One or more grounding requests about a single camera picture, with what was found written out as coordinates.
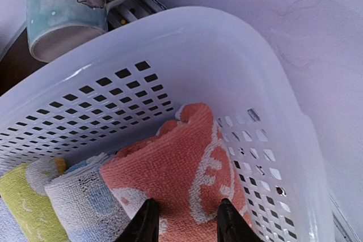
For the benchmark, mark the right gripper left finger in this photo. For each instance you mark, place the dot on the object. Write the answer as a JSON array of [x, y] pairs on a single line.
[[144, 227]]

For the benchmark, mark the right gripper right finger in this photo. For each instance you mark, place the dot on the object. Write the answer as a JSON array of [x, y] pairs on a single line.
[[231, 227]]

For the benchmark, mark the blue polka dot towel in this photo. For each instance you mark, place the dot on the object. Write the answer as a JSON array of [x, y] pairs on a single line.
[[84, 205]]

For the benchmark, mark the orange patterned towel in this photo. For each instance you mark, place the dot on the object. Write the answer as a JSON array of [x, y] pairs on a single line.
[[186, 169]]

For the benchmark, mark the green rolled towel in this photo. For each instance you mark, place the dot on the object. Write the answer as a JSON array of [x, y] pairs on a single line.
[[23, 191]]

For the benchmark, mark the white rolled towel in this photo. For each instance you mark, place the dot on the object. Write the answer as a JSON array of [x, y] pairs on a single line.
[[10, 229]]

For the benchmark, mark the white plastic basket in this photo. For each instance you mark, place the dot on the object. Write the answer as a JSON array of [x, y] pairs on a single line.
[[122, 86]]

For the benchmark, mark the patterned paper cup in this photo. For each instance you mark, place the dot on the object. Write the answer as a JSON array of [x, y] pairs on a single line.
[[55, 27]]

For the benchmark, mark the right aluminium frame post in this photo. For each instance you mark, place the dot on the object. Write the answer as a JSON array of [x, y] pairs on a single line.
[[132, 10]]

